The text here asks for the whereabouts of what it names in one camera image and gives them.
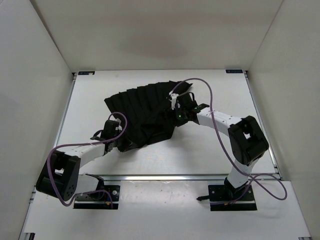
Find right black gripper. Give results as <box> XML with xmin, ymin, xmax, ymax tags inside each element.
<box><xmin>163</xmin><ymin>105</ymin><xmax>188</xmax><ymax>131</ymax></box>

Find black pleated skirt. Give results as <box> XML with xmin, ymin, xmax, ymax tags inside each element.
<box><xmin>104</xmin><ymin>81</ymin><xmax>192</xmax><ymax>152</ymax></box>

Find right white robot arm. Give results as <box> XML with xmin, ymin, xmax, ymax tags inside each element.
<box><xmin>168</xmin><ymin>92</ymin><xmax>269</xmax><ymax>200</ymax></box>

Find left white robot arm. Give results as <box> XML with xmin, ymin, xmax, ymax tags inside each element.
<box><xmin>35</xmin><ymin>119</ymin><xmax>132</xmax><ymax>207</ymax></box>

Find right blue corner label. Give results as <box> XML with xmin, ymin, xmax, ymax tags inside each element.
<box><xmin>225</xmin><ymin>69</ymin><xmax>243</xmax><ymax>74</ymax></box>

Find blue corner label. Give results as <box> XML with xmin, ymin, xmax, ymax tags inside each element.
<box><xmin>78</xmin><ymin>71</ymin><xmax>95</xmax><ymax>76</ymax></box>
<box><xmin>225</xmin><ymin>69</ymin><xmax>243</xmax><ymax>74</ymax></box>

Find left blue corner label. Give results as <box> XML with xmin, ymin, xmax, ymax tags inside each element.
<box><xmin>78</xmin><ymin>71</ymin><xmax>95</xmax><ymax>76</ymax></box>

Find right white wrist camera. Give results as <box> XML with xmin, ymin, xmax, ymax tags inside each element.
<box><xmin>169</xmin><ymin>91</ymin><xmax>179</xmax><ymax>110</ymax></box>

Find aluminium table rail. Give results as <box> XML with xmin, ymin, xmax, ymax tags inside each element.
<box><xmin>44</xmin><ymin>174</ymin><xmax>283</xmax><ymax>182</ymax></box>

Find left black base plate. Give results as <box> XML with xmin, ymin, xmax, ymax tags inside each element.
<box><xmin>73</xmin><ymin>181</ymin><xmax>121</xmax><ymax>210</ymax></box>

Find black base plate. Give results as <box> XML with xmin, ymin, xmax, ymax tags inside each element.
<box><xmin>196</xmin><ymin>185</ymin><xmax>258</xmax><ymax>212</ymax></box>
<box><xmin>73</xmin><ymin>181</ymin><xmax>121</xmax><ymax>210</ymax></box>

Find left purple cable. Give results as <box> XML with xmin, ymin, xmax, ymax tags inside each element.
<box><xmin>46</xmin><ymin>111</ymin><xmax>129</xmax><ymax>206</ymax></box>

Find purple cable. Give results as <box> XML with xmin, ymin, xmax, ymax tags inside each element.
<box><xmin>46</xmin><ymin>111</ymin><xmax>129</xmax><ymax>206</ymax></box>
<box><xmin>169</xmin><ymin>77</ymin><xmax>288</xmax><ymax>201</ymax></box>

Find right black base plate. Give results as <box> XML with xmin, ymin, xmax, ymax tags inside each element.
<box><xmin>196</xmin><ymin>185</ymin><xmax>258</xmax><ymax>212</ymax></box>

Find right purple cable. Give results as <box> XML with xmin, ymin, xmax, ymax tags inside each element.
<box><xmin>169</xmin><ymin>77</ymin><xmax>288</xmax><ymax>201</ymax></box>

